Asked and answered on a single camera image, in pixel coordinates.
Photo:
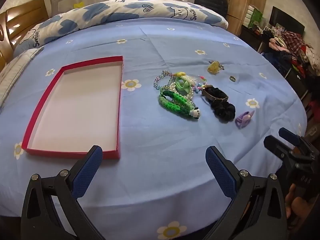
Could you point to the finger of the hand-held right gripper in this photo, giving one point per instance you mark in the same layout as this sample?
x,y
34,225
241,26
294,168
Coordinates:
x,y
275,146
288,135

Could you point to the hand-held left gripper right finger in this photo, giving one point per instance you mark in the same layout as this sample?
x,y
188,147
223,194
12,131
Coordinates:
x,y
221,172

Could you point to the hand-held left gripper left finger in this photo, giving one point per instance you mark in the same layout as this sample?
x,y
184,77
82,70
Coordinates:
x,y
87,170

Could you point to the purple hair clip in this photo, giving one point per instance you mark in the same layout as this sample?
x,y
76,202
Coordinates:
x,y
242,121

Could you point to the black scrunchie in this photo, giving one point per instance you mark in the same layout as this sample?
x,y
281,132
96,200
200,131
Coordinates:
x,y
222,112

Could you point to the panda hair clip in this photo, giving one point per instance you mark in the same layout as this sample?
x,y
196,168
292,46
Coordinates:
x,y
196,113

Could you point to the red shallow box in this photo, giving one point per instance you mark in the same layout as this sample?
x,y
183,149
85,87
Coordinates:
x,y
75,105

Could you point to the green hair bow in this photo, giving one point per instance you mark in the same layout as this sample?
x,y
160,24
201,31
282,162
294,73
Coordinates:
x,y
181,86

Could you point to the green bow hair comb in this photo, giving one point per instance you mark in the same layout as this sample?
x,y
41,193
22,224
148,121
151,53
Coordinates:
x,y
191,80

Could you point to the person's right hand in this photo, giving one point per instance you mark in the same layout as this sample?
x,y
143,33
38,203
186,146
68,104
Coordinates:
x,y
293,202

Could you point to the blue floral bed sheet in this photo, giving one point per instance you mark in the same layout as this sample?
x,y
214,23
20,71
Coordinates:
x,y
162,142

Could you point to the pile of clothes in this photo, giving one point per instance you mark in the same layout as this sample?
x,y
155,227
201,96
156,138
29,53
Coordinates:
x,y
297,47

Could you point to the yellow hair claw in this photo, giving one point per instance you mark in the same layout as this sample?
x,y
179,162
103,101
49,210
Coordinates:
x,y
213,67

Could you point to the dark desk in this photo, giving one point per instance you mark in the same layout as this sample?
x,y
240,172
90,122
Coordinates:
x,y
252,38

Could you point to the black monitor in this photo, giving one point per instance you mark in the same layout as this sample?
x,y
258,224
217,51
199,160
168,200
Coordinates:
x,y
287,20

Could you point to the stack of green white boxes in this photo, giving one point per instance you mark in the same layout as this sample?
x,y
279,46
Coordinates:
x,y
252,16

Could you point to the white quilted pad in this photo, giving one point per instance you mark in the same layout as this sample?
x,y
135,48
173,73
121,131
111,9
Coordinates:
x,y
15,67

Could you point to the black puffer jacket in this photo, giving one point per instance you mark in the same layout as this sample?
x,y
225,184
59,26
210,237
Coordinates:
x,y
211,0

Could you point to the wooden headboard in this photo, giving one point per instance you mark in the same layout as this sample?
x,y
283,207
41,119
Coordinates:
x,y
22,20

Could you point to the white quilt with blue clouds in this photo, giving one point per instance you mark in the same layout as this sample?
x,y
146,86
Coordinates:
x,y
112,7

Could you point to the small yellow toy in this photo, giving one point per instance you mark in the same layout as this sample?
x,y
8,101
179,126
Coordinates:
x,y
80,4

